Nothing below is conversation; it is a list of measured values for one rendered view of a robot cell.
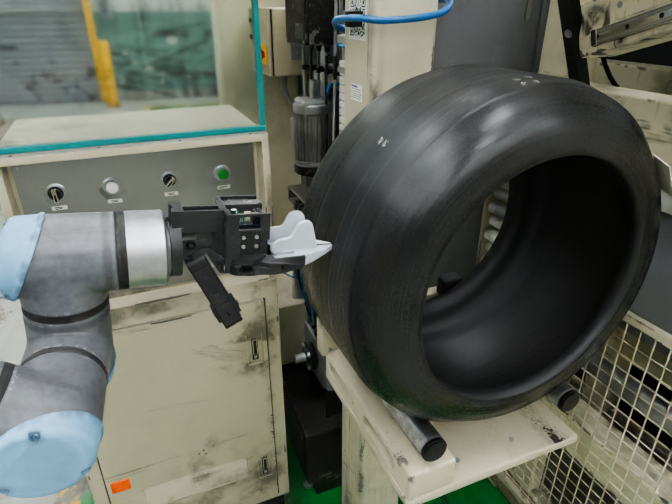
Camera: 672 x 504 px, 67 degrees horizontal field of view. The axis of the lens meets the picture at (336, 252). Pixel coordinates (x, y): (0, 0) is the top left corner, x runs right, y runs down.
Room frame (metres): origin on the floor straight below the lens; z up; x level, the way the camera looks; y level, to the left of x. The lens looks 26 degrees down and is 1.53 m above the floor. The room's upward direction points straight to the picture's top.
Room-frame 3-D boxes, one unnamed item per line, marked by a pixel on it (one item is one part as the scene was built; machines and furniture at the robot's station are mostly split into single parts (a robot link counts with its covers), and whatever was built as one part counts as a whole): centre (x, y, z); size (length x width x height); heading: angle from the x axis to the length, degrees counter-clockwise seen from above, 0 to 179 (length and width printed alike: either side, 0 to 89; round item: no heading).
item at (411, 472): (0.74, -0.09, 0.84); 0.36 x 0.09 x 0.06; 23
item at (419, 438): (0.73, -0.09, 0.90); 0.35 x 0.05 x 0.05; 23
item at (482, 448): (0.79, -0.22, 0.80); 0.37 x 0.36 x 0.02; 113
